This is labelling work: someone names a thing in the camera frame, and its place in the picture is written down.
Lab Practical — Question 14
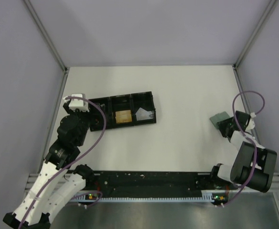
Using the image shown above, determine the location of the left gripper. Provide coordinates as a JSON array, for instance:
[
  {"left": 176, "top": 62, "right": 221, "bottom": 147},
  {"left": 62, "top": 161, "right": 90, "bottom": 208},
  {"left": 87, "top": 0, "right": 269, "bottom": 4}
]
[{"left": 65, "top": 103, "right": 106, "bottom": 146}]

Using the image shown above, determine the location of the green card holder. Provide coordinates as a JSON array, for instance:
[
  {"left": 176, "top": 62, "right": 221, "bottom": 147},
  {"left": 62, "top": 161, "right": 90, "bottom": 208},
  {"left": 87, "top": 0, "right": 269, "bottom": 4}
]
[{"left": 209, "top": 112, "right": 230, "bottom": 129}]

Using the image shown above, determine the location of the black three-compartment tray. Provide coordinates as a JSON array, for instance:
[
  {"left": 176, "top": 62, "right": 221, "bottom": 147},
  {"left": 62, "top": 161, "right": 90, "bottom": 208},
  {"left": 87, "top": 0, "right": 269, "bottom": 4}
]
[{"left": 90, "top": 91, "right": 156, "bottom": 130}]

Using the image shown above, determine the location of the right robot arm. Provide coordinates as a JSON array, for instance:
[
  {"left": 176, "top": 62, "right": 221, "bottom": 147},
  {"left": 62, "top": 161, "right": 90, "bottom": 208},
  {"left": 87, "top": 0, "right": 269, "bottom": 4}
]
[{"left": 209, "top": 111, "right": 277, "bottom": 193}]

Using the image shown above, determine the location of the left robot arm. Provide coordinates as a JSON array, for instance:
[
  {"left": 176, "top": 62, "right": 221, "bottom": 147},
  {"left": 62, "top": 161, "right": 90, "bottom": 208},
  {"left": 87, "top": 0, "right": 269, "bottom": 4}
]
[{"left": 3, "top": 97, "right": 106, "bottom": 229}]

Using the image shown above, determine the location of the gold credit cards stack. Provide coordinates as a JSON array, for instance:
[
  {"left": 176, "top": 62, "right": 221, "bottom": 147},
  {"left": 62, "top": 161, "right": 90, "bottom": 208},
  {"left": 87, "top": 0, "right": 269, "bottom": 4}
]
[{"left": 115, "top": 110, "right": 132, "bottom": 124}]

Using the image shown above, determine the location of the white credit cards stack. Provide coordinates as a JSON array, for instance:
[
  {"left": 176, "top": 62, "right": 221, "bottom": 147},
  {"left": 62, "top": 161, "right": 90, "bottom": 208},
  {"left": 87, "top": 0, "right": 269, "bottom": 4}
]
[{"left": 135, "top": 107, "right": 154, "bottom": 121}]

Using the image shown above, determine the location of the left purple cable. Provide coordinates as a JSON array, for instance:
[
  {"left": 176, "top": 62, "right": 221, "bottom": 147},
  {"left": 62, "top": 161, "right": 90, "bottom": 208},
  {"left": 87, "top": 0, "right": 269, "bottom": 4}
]
[{"left": 19, "top": 96, "right": 106, "bottom": 226}]

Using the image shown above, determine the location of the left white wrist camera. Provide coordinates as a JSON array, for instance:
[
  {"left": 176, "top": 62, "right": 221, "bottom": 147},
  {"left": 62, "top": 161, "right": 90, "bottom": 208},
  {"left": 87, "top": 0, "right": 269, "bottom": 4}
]
[{"left": 62, "top": 96, "right": 89, "bottom": 112}]

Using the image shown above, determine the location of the left aluminium corner post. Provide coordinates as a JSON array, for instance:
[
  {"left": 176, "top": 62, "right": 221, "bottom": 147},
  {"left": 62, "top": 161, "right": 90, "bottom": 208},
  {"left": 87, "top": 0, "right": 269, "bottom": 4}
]
[{"left": 22, "top": 0, "right": 69, "bottom": 73}]

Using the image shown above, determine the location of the aluminium corner post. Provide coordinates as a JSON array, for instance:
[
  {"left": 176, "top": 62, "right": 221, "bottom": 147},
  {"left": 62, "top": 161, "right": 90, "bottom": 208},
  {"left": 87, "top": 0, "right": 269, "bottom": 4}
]
[
  {"left": 233, "top": 0, "right": 279, "bottom": 70},
  {"left": 22, "top": 0, "right": 69, "bottom": 73}
]

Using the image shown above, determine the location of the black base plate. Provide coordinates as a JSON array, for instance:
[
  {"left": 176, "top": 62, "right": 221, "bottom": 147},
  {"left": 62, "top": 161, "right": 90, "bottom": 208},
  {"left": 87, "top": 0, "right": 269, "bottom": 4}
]
[{"left": 86, "top": 171, "right": 214, "bottom": 198}]

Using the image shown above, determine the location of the white slotted cable duct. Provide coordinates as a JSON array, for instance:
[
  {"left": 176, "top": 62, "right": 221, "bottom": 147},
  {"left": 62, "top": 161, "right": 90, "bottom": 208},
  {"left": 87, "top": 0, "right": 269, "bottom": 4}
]
[{"left": 72, "top": 192, "right": 216, "bottom": 203}]

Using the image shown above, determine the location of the aluminium frame rail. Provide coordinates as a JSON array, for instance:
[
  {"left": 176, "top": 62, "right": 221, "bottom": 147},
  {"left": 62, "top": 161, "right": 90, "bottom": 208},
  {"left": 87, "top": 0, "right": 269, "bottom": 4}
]
[{"left": 25, "top": 173, "right": 279, "bottom": 192}]

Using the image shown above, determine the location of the right aluminium corner post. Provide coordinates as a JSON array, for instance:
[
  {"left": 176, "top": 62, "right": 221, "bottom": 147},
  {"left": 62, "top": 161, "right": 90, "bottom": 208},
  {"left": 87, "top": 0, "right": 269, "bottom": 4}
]
[{"left": 233, "top": 0, "right": 279, "bottom": 70}]

